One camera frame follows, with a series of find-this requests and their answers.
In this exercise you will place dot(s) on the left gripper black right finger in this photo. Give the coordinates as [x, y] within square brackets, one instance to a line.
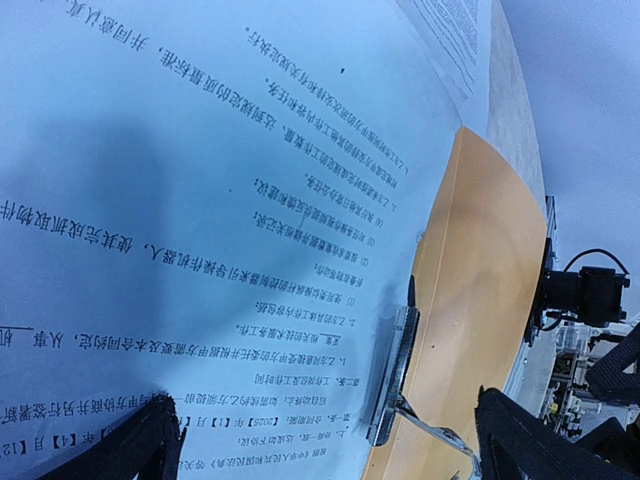
[514, 444]

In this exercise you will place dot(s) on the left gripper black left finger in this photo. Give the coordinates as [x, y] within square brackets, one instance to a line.
[147, 445]

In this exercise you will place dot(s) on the orange folder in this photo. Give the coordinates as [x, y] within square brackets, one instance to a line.
[476, 272]

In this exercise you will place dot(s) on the white printed sheet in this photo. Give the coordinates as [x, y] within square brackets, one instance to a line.
[216, 200]

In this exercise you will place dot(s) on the orange folder centre clip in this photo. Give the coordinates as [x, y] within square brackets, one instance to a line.
[390, 399]

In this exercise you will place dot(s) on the white printed sheet dense text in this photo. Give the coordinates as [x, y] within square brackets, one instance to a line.
[457, 35]

